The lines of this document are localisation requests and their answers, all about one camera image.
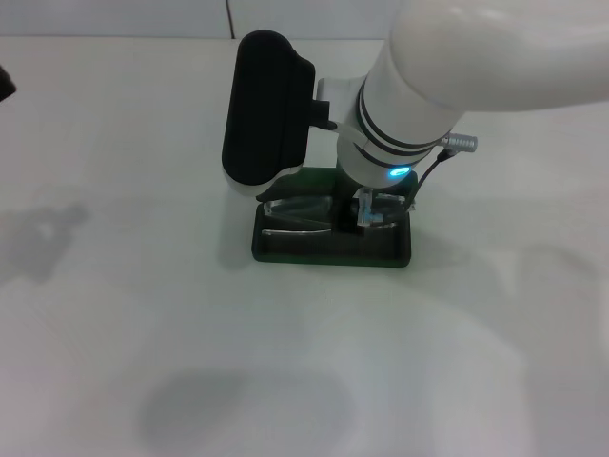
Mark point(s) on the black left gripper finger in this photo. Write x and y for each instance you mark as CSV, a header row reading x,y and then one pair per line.
x,y
6,83

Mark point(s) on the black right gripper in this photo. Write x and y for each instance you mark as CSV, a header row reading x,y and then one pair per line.
x,y
345,192

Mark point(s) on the green glasses case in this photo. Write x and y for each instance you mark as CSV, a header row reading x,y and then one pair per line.
x,y
328,252

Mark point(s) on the clear transparent glasses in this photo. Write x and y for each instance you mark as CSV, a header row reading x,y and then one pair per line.
x,y
304,207

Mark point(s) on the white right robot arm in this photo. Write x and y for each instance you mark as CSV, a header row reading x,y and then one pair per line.
x,y
452,62

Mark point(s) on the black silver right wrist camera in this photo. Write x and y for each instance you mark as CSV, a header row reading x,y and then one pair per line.
x,y
266,109

